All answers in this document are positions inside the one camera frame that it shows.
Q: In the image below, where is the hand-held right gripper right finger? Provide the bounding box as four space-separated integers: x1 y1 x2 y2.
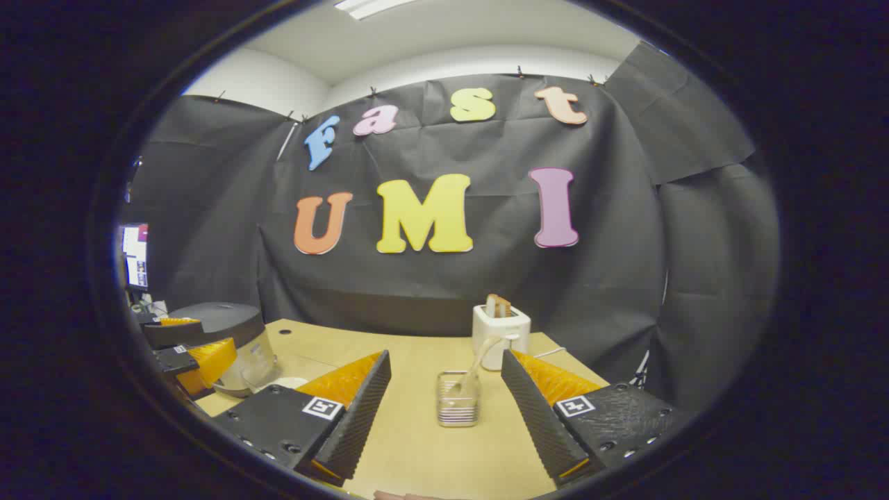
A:
500 349 688 488

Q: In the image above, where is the black and silver rice cooker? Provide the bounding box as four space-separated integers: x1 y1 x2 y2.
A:
169 302 282 398

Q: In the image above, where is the white toaster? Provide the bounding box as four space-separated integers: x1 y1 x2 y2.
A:
472 304 532 371

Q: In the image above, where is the wooden spoon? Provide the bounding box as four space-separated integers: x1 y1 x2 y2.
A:
448 335 520 403

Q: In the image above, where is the ceiling light panel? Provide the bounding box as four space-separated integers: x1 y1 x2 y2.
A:
333 0 417 20

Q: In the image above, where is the computer monitor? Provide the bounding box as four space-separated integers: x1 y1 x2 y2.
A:
119 222 150 291

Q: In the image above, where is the metal wire chopstick holder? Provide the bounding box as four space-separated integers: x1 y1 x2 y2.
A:
436 371 481 427

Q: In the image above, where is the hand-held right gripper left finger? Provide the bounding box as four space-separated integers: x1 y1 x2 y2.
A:
212 349 392 487

